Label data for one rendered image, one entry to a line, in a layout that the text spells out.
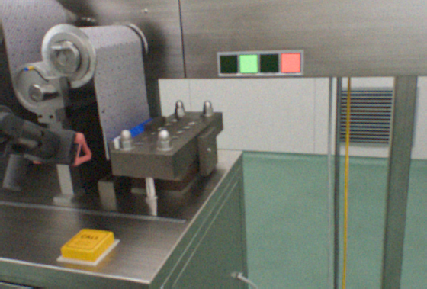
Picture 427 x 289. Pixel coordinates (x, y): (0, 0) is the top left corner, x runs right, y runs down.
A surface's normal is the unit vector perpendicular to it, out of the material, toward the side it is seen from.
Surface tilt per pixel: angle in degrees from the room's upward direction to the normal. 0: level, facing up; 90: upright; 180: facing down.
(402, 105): 90
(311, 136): 90
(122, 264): 0
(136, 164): 90
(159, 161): 90
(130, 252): 0
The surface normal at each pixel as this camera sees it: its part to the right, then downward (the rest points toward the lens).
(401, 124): -0.30, 0.28
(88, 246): -0.06, -0.96
